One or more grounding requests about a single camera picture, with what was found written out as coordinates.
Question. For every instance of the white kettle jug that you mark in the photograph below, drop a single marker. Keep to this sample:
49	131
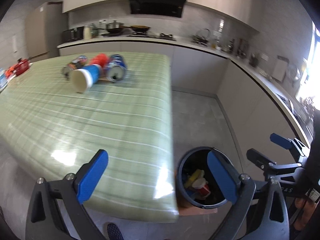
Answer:
87	32

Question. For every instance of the white cutting board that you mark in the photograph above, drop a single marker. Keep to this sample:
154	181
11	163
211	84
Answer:
280	68

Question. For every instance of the blue white paper cup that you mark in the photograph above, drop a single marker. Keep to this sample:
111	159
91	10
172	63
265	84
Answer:
85	77

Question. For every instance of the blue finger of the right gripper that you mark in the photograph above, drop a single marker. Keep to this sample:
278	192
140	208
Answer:
282	141
261	161

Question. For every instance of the black shoe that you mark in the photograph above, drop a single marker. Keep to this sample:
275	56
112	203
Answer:
113	232

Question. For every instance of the black frying pan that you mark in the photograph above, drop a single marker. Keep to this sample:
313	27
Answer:
140	28

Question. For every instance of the red enamel pot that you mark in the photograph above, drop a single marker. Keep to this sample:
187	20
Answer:
19	68

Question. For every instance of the green checkered tablecloth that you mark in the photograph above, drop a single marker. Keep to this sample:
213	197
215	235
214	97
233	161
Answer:
52	130

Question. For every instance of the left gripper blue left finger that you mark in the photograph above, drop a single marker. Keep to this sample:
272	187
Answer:
88	176

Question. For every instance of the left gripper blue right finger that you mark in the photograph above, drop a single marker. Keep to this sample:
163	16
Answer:
225	175

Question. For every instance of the black microwave oven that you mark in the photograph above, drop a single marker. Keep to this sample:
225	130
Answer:
74	34

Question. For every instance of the gas stove top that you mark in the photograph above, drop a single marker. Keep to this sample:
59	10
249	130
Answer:
162	36

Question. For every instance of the colourful drink can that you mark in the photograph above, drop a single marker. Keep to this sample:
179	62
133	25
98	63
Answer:
76	63

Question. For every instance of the beige refrigerator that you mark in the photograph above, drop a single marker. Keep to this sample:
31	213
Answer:
43	31

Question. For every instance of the lidded wok on stove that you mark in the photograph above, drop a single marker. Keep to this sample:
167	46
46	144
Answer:
116	27

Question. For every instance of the black trash bucket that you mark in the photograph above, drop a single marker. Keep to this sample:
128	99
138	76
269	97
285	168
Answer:
196	159

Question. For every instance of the person's right hand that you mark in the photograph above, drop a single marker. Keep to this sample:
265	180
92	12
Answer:
307	207

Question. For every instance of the red plastic bag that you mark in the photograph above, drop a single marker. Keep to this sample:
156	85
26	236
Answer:
101	60

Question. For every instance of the blue pepsi can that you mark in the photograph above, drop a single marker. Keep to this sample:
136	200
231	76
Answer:
115	69

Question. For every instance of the black range hood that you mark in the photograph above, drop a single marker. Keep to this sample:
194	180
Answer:
171	8

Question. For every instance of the red paper cup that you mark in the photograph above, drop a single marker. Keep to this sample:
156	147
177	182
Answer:
201	187

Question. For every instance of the yellow sponge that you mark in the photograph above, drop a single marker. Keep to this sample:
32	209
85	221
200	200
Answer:
196	175

